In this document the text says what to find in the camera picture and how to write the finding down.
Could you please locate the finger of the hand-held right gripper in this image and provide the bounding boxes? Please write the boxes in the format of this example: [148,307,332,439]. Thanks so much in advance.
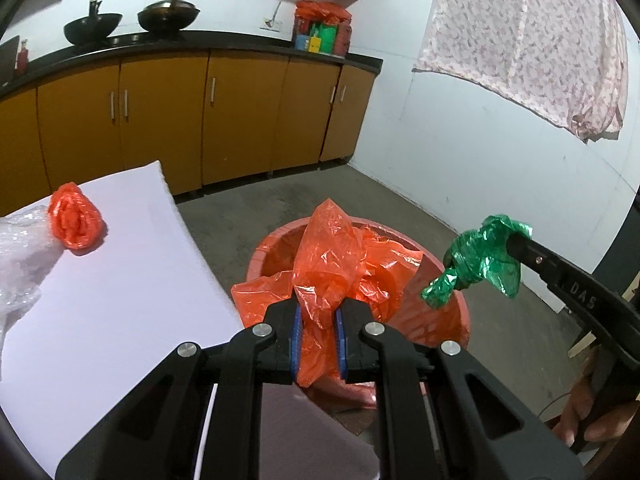
[505,232,568,291]

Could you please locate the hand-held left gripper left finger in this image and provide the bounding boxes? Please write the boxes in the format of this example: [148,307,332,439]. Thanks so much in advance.
[55,299,303,480]

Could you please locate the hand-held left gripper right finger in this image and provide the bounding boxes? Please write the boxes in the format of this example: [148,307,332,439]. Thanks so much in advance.
[336,299,586,480]

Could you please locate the dark green plastic bag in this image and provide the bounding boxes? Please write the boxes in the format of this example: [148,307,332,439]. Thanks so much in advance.
[420,213,534,311]

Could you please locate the large orange plastic bag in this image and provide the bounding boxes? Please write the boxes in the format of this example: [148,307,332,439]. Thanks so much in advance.
[231,198,426,388]

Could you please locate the red lined plastic wastebasket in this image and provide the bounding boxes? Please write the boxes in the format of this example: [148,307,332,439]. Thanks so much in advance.
[245,215,472,411]

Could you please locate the small orange plastic bag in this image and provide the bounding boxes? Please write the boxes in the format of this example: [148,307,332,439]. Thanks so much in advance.
[47,181,107,256]

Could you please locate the clear plastic bag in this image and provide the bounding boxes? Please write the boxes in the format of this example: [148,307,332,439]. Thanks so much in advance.
[0,207,66,346]

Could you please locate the person's right hand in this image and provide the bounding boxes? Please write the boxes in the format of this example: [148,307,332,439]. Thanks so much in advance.
[555,347,640,456]

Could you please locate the pale wooden stick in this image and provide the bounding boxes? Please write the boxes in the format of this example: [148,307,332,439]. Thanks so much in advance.
[567,330,596,359]

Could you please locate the white cloth covered table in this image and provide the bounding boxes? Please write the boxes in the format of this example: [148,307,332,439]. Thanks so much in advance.
[0,160,381,480]

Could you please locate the pink floral cloth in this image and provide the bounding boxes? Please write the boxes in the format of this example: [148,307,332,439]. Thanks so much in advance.
[411,0,630,144]

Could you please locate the wooden lower cabinets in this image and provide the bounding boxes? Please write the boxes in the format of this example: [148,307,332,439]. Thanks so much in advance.
[0,49,376,216]

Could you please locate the red canister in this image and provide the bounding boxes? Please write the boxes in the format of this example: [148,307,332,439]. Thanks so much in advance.
[334,20,352,57]

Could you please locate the green box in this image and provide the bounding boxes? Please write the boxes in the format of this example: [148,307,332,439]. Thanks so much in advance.
[312,22,337,55]

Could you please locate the black countertop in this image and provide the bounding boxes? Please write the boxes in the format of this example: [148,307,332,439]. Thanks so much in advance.
[0,30,385,103]

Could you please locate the orange plastic cover bag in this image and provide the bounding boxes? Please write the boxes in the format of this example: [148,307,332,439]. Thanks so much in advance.
[294,0,352,25]

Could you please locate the black gas stove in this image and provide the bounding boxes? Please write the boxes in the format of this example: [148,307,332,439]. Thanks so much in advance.
[100,32,201,46]

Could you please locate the black wok with lid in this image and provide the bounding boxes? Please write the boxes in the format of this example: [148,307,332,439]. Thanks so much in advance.
[137,0,201,36]

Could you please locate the black open wok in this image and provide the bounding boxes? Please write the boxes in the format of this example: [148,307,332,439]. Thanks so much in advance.
[63,0,123,46]

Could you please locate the dark wooden cutting board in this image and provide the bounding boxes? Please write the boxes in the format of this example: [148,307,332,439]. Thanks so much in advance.
[0,35,21,87]

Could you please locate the black floor cable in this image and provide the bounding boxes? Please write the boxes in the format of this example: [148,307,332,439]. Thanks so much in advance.
[537,390,576,417]

